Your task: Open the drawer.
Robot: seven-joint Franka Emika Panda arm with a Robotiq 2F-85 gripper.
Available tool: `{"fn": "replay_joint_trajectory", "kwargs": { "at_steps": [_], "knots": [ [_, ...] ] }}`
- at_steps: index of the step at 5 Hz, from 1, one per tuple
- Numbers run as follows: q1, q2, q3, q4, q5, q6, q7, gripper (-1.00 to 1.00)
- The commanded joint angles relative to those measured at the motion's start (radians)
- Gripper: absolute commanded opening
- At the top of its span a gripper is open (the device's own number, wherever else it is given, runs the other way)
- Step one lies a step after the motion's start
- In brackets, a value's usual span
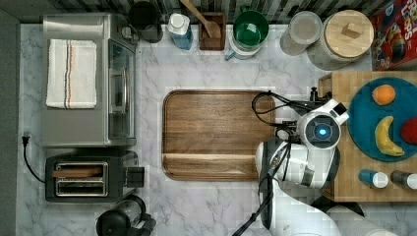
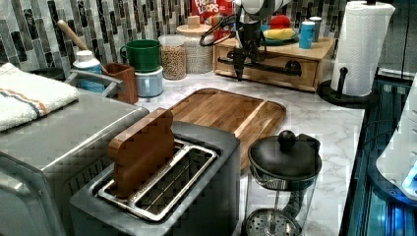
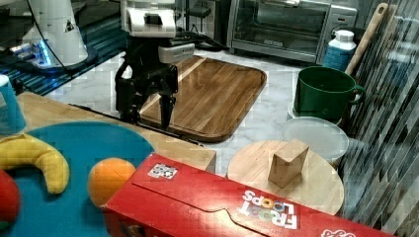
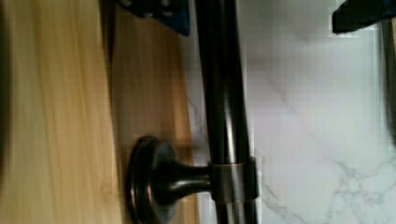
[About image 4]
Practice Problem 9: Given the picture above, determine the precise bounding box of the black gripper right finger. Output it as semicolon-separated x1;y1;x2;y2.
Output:
332;0;396;34

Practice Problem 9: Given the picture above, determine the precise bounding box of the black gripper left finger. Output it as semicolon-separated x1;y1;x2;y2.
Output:
117;0;191;36

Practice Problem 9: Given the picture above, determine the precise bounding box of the light wooden drawer cabinet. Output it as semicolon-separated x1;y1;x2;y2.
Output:
1;0;192;224

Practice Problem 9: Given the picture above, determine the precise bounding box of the dark wooden cutting board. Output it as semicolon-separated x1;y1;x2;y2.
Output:
381;20;395;142

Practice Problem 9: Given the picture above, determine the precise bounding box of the black metal drawer handle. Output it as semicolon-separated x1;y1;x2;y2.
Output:
125;0;259;224

